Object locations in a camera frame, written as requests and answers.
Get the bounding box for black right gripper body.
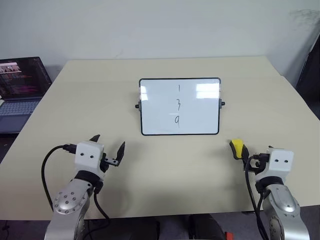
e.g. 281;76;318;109
246;156;270;175

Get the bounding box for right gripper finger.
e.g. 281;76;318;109
240;143;250;173

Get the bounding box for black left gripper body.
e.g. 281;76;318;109
99;151;120;174

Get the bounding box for yellow and black eraser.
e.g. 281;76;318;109
229;138;247;161

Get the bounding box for small black-framed whiteboard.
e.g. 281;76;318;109
134;77;226;137

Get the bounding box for dark rounded shape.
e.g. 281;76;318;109
187;214;226;240

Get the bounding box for open grey laptop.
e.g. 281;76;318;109
0;56;54;135

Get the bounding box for tall black object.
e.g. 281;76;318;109
294;31;320;107

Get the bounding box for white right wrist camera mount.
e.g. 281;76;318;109
264;147;294;180

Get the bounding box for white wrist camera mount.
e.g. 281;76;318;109
74;140;106;180
264;147;294;180

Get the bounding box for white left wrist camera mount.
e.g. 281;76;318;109
74;140;106;180

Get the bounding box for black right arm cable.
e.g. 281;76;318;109
244;152;270;240

